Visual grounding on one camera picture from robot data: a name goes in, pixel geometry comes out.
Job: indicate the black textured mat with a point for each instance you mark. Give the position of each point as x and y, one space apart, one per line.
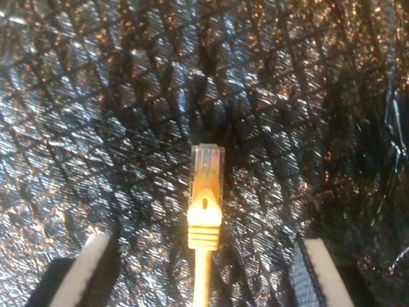
96 96

